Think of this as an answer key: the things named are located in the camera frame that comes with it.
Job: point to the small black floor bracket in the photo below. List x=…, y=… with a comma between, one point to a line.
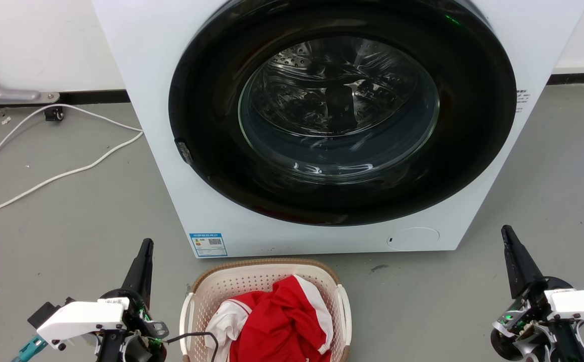
x=54, y=113

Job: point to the red and white garment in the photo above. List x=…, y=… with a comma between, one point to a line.
x=282, y=324

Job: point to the grey wall pipe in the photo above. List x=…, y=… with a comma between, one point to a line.
x=13, y=94

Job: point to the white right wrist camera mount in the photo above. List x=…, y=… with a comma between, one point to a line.
x=581, y=304

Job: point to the small printed warning label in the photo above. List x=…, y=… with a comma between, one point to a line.
x=521, y=100

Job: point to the blue energy label sticker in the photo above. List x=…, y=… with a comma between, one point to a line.
x=208, y=245

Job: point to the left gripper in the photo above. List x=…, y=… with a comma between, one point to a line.
x=138, y=329

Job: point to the beige plastic laundry basket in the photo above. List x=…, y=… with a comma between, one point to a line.
x=231, y=282

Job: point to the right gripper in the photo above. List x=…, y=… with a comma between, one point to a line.
x=528, y=327

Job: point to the white front-load washing machine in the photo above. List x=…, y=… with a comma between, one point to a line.
x=141, y=55

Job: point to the black round washer door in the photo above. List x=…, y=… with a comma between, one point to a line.
x=206, y=125

